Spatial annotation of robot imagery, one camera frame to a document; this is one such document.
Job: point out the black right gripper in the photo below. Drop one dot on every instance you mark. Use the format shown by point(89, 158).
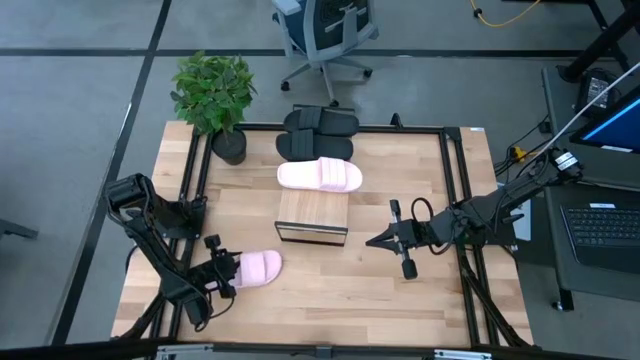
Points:
point(415, 235)

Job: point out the black desk leg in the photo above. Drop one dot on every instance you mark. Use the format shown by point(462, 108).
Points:
point(600, 45)

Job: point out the black rail with silver brackets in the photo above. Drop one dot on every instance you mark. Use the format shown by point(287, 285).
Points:
point(100, 350)

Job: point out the grey chair base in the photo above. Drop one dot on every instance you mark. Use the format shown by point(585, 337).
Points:
point(15, 230)

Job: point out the white paper sheet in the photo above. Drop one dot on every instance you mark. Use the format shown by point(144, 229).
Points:
point(524, 232)

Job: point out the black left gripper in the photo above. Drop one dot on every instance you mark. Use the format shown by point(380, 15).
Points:
point(217, 272)

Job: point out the black aluminium table frame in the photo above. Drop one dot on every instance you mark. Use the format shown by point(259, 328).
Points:
point(400, 129)

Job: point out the pink slide sandal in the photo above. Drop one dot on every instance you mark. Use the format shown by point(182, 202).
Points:
point(320, 175)
point(260, 267)

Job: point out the dark grey desk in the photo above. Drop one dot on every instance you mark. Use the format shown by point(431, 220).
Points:
point(565, 280)

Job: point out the thin white rod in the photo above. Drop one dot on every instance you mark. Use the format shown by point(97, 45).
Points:
point(600, 98)

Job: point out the black camera clamp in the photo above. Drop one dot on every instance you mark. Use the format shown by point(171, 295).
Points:
point(396, 121)

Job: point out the green potted plant black pot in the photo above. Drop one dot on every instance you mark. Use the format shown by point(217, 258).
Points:
point(212, 90)

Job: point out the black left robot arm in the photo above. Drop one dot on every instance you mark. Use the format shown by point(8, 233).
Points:
point(150, 240)

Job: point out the computer monitor blue screen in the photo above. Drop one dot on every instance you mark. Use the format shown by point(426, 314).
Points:
point(617, 127)

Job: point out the grey office chair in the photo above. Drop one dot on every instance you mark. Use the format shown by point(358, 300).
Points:
point(320, 30)

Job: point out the black power adapter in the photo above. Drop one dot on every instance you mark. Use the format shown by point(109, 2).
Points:
point(595, 90)

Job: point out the wooden shelf black metal frame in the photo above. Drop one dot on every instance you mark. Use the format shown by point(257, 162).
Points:
point(312, 210)

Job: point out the yellow plug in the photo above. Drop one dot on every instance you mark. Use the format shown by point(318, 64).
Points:
point(519, 153)

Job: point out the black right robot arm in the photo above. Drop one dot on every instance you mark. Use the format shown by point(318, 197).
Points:
point(500, 207)

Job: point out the black laptop keyboard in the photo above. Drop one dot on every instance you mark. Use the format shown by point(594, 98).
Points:
point(605, 235)

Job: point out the black slide sandal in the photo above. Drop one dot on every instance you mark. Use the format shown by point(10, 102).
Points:
point(322, 121)
point(315, 146)

